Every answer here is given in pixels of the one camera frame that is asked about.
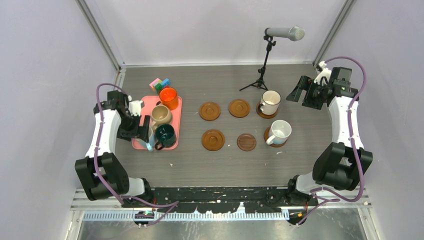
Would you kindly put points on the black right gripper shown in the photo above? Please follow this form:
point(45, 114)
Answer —
point(306, 83)

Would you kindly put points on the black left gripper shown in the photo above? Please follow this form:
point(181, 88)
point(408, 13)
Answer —
point(141, 131)

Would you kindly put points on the light blue mug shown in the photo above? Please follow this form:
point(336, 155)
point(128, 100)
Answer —
point(150, 143)

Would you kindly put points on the dark green mug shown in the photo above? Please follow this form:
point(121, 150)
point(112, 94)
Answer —
point(165, 136)

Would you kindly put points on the beige ceramic mug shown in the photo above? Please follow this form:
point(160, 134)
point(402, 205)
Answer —
point(160, 115)

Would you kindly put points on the pink plastic tray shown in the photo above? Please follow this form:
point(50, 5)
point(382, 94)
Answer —
point(149, 103)

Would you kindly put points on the white mug dark rim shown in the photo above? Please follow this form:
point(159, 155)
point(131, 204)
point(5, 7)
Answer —
point(269, 102)

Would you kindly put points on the orange translucent cup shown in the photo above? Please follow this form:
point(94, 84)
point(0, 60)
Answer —
point(169, 98)

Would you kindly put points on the light brown wooden coaster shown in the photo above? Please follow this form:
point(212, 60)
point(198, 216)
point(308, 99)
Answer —
point(213, 140)

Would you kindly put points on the dark walnut wooden coaster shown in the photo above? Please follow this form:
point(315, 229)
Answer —
point(246, 142)

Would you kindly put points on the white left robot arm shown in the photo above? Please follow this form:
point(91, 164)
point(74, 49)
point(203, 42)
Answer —
point(100, 172)

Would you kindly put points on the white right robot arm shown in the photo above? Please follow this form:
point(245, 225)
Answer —
point(338, 168)

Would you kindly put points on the black microphone tripod stand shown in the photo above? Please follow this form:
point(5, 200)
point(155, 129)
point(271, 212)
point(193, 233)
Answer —
point(260, 82)

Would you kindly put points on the colourful toy block stack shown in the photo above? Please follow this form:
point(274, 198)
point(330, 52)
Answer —
point(158, 85)

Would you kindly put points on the grey microphone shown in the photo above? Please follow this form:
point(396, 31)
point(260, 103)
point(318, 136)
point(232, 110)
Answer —
point(294, 33)

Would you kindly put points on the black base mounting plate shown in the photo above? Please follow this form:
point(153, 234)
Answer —
point(219, 200)

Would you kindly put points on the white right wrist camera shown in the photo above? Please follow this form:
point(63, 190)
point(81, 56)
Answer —
point(322, 79)

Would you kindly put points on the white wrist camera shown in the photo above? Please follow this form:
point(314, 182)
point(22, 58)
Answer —
point(135, 106)
point(322, 79)

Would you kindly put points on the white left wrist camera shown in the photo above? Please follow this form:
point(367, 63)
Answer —
point(135, 106)

